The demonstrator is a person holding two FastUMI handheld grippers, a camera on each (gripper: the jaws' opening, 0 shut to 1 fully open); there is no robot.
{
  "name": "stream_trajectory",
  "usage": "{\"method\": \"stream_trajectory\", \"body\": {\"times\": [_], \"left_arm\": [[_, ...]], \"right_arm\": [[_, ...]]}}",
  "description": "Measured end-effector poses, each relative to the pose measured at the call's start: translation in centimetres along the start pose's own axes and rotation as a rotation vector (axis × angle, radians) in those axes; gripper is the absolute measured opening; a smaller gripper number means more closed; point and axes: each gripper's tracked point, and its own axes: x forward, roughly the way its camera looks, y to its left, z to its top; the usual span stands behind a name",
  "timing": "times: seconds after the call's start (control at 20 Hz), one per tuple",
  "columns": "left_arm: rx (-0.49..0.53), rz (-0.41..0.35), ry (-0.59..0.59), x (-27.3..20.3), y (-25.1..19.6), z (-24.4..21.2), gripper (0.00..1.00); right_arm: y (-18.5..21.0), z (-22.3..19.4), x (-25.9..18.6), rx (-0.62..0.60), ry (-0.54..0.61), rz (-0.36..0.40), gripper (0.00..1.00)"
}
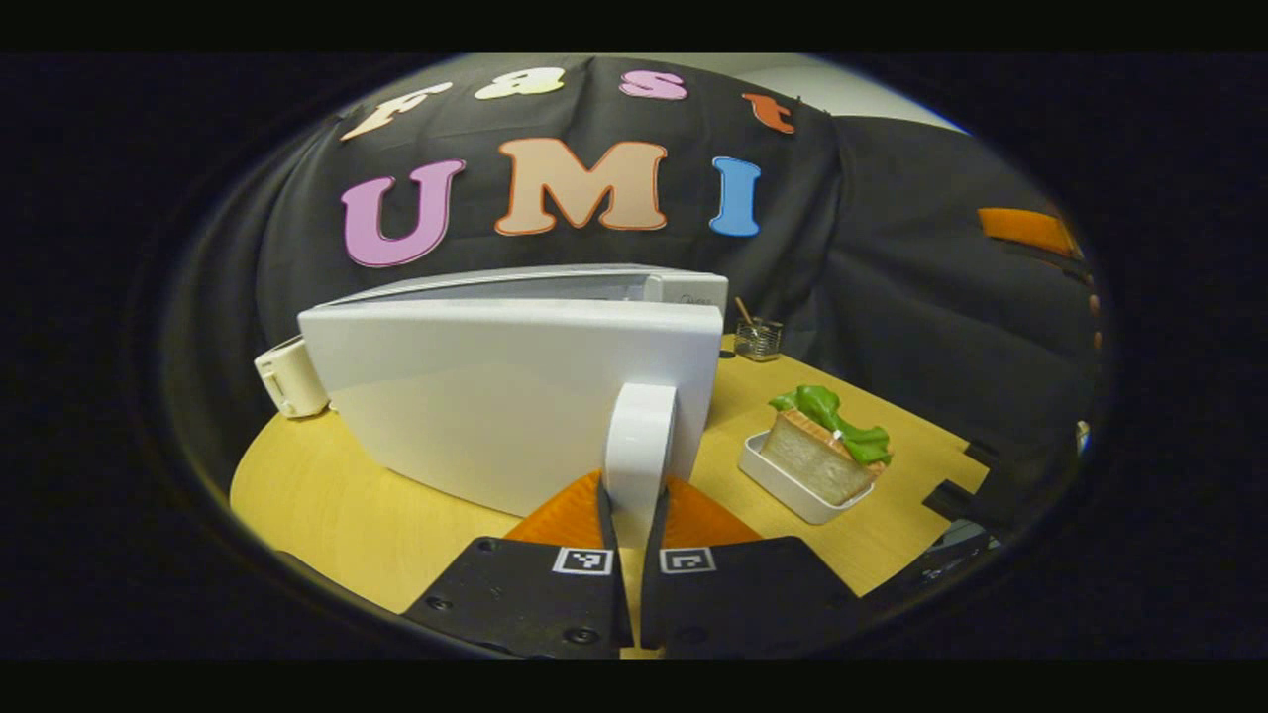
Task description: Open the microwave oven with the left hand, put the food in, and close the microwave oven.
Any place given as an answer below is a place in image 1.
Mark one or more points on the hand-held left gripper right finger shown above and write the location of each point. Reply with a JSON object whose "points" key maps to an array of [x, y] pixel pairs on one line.
{"points": [[654, 530]]}

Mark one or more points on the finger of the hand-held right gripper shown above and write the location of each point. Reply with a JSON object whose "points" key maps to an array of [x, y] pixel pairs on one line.
{"points": [[1025, 228]]}

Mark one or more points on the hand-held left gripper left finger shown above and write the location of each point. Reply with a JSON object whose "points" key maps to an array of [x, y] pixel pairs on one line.
{"points": [[608, 530]]}

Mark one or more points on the white microwave oven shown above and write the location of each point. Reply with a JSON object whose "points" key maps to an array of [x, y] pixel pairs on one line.
{"points": [[495, 396]]}

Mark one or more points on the toast sandwich with lettuce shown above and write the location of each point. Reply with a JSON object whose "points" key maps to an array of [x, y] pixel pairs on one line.
{"points": [[817, 460]]}

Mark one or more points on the black backdrop cloth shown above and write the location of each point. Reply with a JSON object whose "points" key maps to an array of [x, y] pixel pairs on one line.
{"points": [[892, 248]]}

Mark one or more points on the white rectangular tray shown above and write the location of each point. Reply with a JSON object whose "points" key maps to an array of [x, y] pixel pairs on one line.
{"points": [[792, 495]]}

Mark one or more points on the brown wooden stick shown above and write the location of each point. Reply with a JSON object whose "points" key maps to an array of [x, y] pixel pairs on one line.
{"points": [[743, 312]]}

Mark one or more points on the white toaster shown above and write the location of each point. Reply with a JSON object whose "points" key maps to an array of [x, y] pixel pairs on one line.
{"points": [[292, 381]]}

